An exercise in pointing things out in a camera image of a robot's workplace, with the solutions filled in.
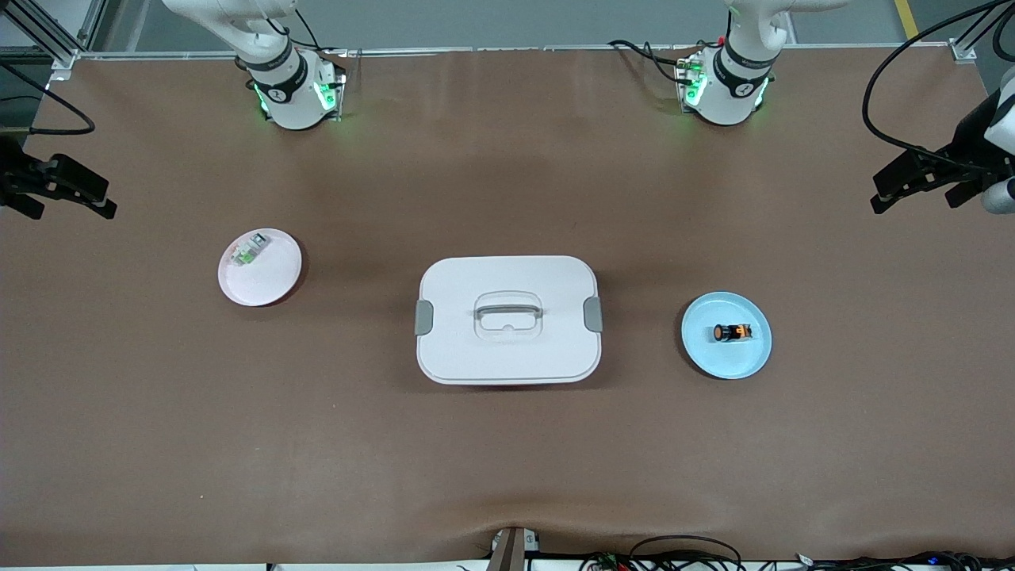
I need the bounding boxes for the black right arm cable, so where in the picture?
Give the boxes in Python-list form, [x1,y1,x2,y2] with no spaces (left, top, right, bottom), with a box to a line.
[0,62,97,136]

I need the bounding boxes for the pink round plate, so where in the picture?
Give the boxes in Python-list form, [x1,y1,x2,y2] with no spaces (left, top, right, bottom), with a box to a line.
[217,228,303,308]

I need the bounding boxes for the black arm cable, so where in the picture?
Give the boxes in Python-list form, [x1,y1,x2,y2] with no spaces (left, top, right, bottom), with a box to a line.
[862,0,1015,172]
[0,62,97,136]

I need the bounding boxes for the metal table bracket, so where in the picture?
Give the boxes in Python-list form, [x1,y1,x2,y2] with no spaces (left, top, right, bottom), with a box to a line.
[488,527,542,571]

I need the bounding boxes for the white lidded box grey latches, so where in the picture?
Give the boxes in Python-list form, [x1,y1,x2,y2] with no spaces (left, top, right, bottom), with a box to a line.
[415,255,603,386]

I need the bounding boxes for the aluminium frame post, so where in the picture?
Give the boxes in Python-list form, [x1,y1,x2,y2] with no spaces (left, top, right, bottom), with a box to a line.
[0,0,109,80]

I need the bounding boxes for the aluminium table edge rail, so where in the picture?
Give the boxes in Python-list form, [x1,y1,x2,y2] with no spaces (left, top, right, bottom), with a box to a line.
[48,44,978,63]

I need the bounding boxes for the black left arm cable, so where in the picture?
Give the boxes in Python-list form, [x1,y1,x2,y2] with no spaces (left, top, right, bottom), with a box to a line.
[862,0,1015,172]

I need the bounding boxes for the black base cable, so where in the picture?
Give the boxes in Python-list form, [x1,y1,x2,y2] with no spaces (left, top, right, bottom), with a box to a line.
[607,39,695,85]

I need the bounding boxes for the light blue round plate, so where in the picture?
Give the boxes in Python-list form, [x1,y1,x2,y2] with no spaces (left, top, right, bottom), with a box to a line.
[680,291,773,381]

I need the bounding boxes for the green and white push-button switch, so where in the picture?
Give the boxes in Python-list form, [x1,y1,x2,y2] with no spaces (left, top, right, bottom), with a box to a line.
[230,232,270,266]

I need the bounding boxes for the black cable bundle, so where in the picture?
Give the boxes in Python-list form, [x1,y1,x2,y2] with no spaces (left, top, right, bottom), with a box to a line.
[579,535,1015,571]

